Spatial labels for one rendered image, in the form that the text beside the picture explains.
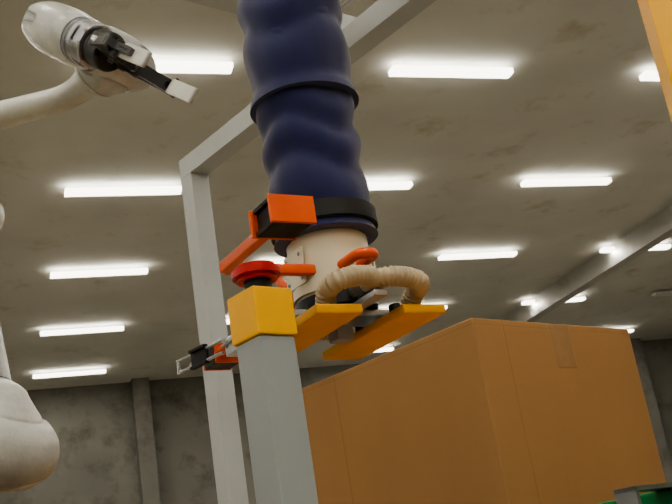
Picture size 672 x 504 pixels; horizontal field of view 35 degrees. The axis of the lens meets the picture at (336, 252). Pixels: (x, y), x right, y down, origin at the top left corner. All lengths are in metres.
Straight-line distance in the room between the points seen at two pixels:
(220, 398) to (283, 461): 4.44
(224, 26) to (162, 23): 0.50
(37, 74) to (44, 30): 7.00
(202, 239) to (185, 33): 2.92
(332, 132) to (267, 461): 0.95
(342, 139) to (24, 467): 0.91
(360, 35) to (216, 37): 3.74
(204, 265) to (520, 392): 4.51
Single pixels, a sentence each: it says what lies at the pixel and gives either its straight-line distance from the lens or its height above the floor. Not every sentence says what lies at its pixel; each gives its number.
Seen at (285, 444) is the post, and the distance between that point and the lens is 1.41.
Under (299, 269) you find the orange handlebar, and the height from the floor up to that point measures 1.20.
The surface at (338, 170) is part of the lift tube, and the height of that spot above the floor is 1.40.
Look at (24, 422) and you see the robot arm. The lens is 2.17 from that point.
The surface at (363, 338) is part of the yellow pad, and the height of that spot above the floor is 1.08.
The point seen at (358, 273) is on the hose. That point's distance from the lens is 1.96.
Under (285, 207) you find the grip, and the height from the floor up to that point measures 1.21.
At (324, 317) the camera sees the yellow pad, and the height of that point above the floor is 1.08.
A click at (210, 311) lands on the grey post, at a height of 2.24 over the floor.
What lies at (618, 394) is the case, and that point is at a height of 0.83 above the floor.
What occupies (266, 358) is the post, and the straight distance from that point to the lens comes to 1.43.
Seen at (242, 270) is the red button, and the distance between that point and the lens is 1.47.
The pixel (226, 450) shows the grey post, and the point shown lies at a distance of 5.79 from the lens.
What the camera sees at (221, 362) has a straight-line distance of 2.63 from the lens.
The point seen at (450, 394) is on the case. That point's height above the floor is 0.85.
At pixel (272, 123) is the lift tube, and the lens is 2.23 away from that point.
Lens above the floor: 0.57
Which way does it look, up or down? 19 degrees up
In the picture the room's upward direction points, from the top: 9 degrees counter-clockwise
